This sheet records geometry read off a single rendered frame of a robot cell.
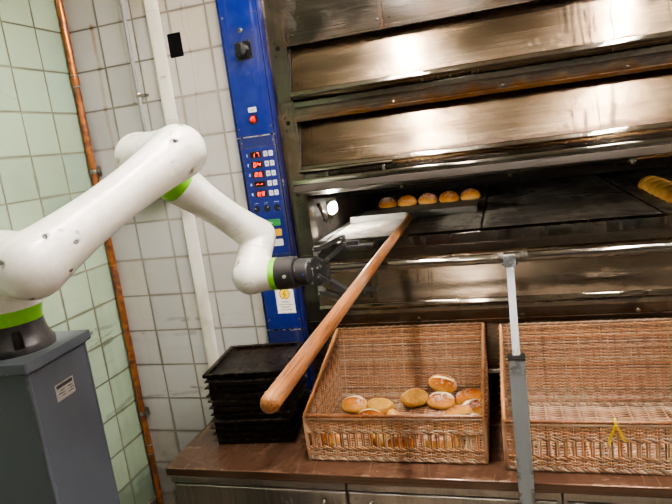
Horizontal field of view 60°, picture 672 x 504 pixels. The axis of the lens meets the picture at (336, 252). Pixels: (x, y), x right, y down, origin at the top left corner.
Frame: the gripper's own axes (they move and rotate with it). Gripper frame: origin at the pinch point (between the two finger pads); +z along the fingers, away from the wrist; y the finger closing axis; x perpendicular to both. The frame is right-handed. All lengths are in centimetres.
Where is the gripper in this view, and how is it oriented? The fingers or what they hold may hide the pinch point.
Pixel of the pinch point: (368, 267)
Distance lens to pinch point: 157.6
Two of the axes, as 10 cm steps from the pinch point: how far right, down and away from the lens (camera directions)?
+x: -2.5, 2.1, -9.4
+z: 9.6, -0.7, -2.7
